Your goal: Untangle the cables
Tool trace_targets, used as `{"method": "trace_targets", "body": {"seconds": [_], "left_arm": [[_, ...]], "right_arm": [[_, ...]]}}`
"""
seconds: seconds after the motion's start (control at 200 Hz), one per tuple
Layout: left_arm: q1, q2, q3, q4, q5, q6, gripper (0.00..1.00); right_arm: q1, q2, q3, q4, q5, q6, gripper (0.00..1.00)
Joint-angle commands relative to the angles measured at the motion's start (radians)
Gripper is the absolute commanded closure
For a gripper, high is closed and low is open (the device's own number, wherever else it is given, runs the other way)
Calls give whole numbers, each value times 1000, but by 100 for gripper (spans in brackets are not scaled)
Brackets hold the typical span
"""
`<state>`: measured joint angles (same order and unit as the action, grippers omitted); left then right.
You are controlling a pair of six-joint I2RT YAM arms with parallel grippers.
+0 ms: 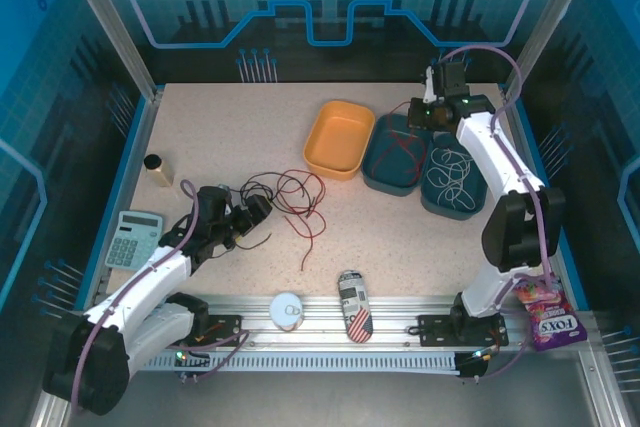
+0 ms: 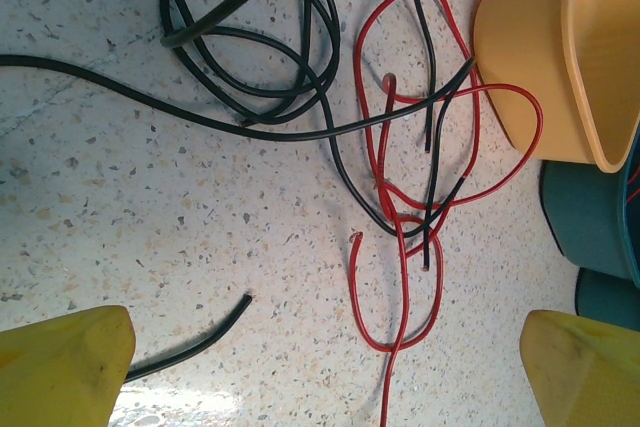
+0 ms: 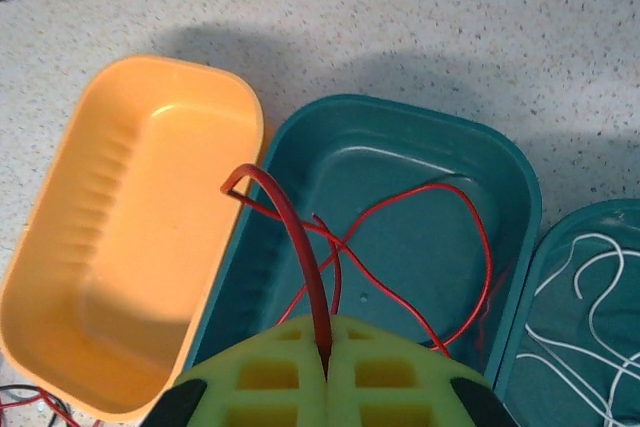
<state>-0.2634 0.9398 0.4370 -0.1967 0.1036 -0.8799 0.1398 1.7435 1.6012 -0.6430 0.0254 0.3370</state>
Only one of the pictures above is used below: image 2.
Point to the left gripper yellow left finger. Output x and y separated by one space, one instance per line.
60 372

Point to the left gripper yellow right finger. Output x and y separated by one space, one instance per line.
585 377

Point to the teal plastic bin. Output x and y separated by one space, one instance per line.
610 302
585 217

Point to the orange plastic bin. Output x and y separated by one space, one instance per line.
530 47

